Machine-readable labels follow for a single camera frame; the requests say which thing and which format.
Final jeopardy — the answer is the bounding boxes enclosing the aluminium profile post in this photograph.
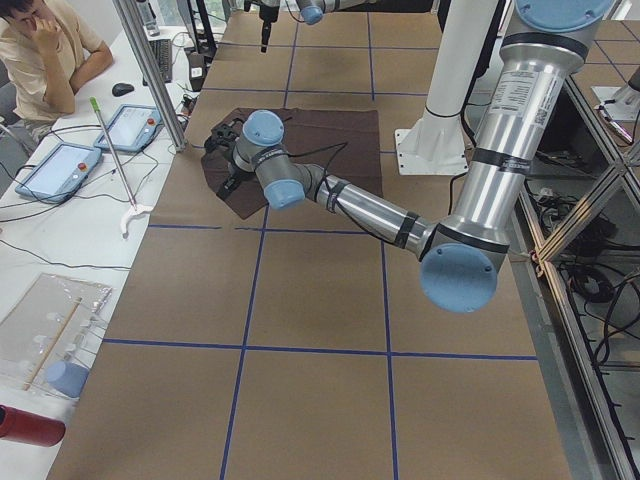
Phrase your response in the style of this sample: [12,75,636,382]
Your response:
[112,0,187,152]

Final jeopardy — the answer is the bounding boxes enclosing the black keyboard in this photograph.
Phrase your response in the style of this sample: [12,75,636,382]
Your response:
[149,39,173,83]

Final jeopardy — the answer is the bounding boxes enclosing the white plastic hook tool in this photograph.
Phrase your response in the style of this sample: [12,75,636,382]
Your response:
[119,204,153,239]

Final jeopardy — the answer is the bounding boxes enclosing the person in beige shirt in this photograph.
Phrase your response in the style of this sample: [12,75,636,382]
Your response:
[1,1,113,132]

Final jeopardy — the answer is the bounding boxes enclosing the green handled reacher stick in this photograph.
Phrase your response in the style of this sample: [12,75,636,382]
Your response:
[89,96,136,208]

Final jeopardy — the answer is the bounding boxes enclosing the wooden dowel stick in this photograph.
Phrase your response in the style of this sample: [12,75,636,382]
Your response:
[22,297,82,391]

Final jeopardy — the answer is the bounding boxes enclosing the clear acrylic rack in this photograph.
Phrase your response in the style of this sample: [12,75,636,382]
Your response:
[17,299,108,398]

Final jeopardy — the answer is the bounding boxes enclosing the brown paper table cover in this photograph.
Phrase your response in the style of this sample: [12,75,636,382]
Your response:
[44,9,640,480]

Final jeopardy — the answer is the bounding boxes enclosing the grey cardboard sheet in sleeve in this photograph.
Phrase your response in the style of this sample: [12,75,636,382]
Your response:
[1,273,112,388]

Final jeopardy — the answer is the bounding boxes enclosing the far blue teach pendant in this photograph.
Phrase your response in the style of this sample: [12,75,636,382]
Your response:
[105,104,162,154]

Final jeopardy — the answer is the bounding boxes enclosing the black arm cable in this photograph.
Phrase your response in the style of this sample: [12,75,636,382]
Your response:
[279,117,351,211]

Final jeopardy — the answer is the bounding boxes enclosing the dark brown t-shirt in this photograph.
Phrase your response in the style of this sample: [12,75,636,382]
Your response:
[201,109,383,219]

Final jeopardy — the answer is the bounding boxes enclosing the black computer mouse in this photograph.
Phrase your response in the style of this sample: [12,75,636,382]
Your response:
[111,82,135,98]

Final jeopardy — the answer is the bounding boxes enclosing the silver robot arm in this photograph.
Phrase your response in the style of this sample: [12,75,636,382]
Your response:
[205,1,610,313]
[243,0,375,53]

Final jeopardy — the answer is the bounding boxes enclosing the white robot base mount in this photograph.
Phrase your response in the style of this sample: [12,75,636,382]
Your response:
[395,0,504,176]

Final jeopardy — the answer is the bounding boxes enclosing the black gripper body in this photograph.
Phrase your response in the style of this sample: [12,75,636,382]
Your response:
[216,163,250,199]
[259,0,278,52]

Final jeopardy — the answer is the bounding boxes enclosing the light blue plastic cup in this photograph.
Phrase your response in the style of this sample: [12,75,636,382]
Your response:
[45,360,90,399]

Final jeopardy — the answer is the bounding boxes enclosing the near blue teach pendant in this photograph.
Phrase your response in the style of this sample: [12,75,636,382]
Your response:
[15,143,102,204]

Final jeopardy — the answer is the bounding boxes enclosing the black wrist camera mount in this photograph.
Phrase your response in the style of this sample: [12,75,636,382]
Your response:
[204,117,244,153]

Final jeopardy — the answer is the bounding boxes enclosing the blue teach pendant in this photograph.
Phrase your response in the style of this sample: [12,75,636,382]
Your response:
[15,143,102,204]
[105,104,162,154]

